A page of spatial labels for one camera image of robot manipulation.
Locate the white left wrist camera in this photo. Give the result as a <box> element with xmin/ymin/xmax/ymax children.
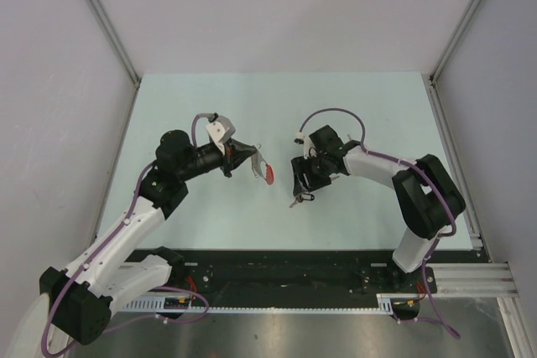
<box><xmin>206</xmin><ymin>114</ymin><xmax>236</xmax><ymax>155</ymax></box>

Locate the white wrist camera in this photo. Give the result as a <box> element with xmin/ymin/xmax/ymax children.
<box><xmin>294</xmin><ymin>132</ymin><xmax>315</xmax><ymax>159</ymax></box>
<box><xmin>206</xmin><ymin>114</ymin><xmax>236</xmax><ymax>155</ymax></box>

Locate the aluminium rail right side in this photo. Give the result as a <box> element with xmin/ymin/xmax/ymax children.
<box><xmin>422</xmin><ymin>75</ymin><xmax>485</xmax><ymax>250</ymax></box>

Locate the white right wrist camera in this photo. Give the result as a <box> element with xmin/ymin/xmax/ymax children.
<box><xmin>294</xmin><ymin>132</ymin><xmax>315</xmax><ymax>159</ymax></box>

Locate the black tag with silver key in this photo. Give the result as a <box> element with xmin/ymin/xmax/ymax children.
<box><xmin>289</xmin><ymin>193</ymin><xmax>315</xmax><ymax>208</ymax></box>

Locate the red-handled metal keyring holder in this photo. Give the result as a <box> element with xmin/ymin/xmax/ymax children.
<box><xmin>251</xmin><ymin>143</ymin><xmax>275</xmax><ymax>185</ymax></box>

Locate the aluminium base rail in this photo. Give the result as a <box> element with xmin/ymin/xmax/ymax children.
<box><xmin>430</xmin><ymin>263</ymin><xmax>519</xmax><ymax>298</ymax></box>

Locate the aluminium corner post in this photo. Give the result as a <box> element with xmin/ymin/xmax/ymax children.
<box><xmin>428</xmin><ymin>0</ymin><xmax>484</xmax><ymax>85</ymax></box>
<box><xmin>85</xmin><ymin>0</ymin><xmax>141</xmax><ymax>90</ymax></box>

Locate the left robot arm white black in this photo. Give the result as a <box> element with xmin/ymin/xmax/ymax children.
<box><xmin>39</xmin><ymin>123</ymin><xmax>266</xmax><ymax>345</ymax></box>

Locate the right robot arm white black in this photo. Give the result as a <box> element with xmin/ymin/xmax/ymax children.
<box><xmin>291</xmin><ymin>125</ymin><xmax>466</xmax><ymax>292</ymax></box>

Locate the aluminium corner post right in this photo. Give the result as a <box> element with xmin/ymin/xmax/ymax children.
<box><xmin>428</xmin><ymin>0</ymin><xmax>484</xmax><ymax>85</ymax></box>

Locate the aluminium corner post left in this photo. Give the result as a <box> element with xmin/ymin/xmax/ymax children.
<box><xmin>85</xmin><ymin>0</ymin><xmax>141</xmax><ymax>90</ymax></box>

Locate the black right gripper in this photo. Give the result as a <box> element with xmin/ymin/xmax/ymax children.
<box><xmin>291</xmin><ymin>153</ymin><xmax>331</xmax><ymax>196</ymax></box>

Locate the grey slotted cable duct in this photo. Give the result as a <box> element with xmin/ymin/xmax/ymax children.
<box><xmin>120</xmin><ymin>291</ymin><xmax>393</xmax><ymax>315</ymax></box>

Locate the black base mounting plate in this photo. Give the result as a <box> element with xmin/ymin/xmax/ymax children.
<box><xmin>125</xmin><ymin>248</ymin><xmax>440</xmax><ymax>294</ymax></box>

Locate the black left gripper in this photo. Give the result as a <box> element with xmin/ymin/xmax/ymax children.
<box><xmin>177</xmin><ymin>137</ymin><xmax>256</xmax><ymax>182</ymax></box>

